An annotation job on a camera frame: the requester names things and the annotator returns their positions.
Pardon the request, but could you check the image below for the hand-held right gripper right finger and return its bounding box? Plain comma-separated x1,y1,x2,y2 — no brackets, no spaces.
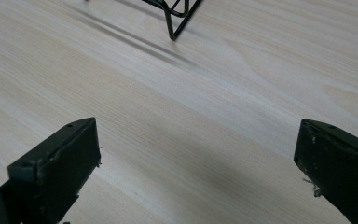
293,119,358,224

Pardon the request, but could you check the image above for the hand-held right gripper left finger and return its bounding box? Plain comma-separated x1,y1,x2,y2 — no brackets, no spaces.
0,117,102,224

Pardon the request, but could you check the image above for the black wire rack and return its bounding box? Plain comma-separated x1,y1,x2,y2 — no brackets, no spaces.
85,0,205,42

